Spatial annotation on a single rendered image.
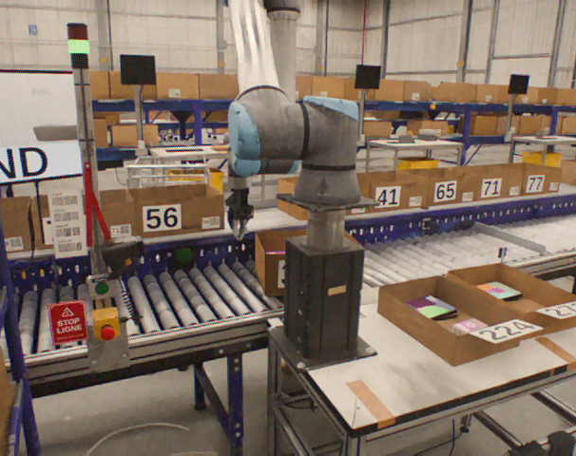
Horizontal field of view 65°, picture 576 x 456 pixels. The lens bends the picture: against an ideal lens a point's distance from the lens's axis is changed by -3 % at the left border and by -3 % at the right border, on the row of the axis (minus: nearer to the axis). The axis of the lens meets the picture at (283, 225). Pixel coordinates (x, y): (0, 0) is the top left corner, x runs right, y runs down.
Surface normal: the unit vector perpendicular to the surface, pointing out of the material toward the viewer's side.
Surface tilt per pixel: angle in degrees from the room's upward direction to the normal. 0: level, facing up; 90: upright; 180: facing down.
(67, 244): 90
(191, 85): 88
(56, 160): 86
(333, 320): 90
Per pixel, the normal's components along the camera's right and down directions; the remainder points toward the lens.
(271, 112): 0.18, -0.48
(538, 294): -0.94, 0.07
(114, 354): 0.42, 0.26
